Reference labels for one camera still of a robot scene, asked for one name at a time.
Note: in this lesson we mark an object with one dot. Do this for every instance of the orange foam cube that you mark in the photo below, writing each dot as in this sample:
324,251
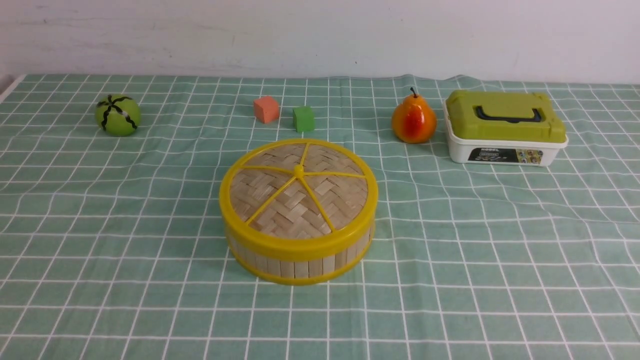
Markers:
266,109

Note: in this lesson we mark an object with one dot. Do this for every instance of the yellow bamboo steamer basket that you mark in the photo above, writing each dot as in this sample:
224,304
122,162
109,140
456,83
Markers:
301,272

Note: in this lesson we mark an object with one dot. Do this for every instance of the green striped toy melon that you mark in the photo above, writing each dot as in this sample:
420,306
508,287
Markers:
117,115

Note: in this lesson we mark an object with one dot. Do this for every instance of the white box with green lid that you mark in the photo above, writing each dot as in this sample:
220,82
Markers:
503,128

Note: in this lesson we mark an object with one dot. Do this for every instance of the green foam cube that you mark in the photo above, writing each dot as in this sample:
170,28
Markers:
304,119

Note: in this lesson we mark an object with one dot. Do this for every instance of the green checkered tablecloth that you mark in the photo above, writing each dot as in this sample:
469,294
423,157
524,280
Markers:
112,247

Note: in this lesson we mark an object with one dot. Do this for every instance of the orange toy pear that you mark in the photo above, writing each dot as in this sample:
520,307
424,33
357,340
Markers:
414,121

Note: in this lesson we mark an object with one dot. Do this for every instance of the yellow bamboo steamer lid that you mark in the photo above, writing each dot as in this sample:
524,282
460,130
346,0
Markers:
299,199

